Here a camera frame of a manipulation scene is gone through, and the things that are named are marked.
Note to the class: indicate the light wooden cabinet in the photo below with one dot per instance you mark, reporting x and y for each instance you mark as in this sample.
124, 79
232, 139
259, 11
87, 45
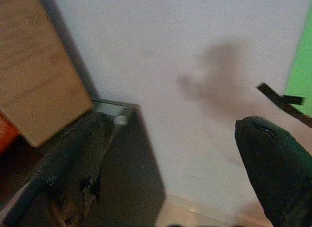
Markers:
36, 66

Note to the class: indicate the long black tape strip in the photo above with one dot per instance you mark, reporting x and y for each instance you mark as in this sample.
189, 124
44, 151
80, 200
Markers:
292, 109

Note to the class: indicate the orange object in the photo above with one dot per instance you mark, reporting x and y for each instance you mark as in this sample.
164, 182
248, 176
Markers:
7, 131

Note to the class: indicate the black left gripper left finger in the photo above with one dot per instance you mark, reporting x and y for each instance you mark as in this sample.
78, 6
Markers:
70, 151

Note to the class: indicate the short black tape strip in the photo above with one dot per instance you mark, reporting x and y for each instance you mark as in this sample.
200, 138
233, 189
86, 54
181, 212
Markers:
293, 100

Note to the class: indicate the green panel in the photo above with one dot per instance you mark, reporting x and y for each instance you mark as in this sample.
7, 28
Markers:
301, 68

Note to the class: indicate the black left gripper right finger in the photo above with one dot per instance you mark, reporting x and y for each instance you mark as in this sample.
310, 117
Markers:
273, 163

